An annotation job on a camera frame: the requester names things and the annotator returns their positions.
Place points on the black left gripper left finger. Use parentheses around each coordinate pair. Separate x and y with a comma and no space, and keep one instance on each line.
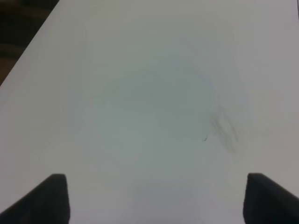
(47,203)

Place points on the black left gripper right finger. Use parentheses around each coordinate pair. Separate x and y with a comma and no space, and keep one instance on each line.
(266,202)

